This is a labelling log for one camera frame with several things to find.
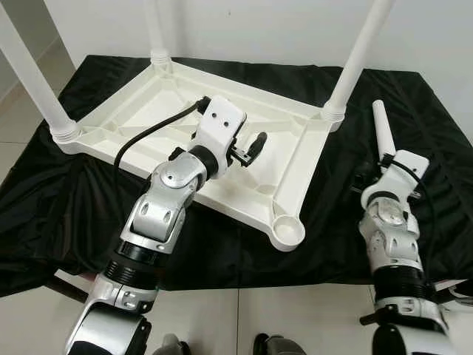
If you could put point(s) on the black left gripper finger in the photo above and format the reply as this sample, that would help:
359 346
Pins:
256 146

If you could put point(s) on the white plastic table leg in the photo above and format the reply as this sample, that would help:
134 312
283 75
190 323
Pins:
384 129
358 59
157 33
33 81

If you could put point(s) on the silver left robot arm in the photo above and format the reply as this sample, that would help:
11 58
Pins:
162 207

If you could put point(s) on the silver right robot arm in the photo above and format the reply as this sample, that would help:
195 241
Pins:
392 237

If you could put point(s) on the black table cloth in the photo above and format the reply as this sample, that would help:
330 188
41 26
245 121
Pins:
74 200

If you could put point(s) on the grey right robot foot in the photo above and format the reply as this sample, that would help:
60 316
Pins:
281 346

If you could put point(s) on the grey robot foot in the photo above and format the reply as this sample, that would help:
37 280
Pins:
281 346
171 345

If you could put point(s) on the grey left robot foot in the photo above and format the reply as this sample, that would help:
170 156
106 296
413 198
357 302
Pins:
171 345

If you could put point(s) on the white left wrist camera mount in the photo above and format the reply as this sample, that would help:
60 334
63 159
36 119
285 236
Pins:
222 118

